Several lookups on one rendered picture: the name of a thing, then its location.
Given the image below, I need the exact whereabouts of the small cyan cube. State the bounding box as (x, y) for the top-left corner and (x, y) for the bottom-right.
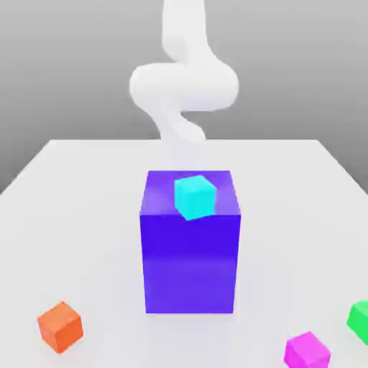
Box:
(173, 174), (217, 221)

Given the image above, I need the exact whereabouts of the small orange cube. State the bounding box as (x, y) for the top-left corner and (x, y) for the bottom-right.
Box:
(37, 300), (85, 355)

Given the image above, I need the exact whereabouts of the small magenta cube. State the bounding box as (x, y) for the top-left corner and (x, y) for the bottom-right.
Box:
(283, 331), (331, 368)

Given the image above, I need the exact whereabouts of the small green cube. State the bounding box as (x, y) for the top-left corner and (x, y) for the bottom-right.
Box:
(346, 300), (368, 346)

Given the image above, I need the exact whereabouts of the large purple box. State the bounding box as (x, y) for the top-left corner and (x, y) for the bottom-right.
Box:
(139, 170), (242, 315)

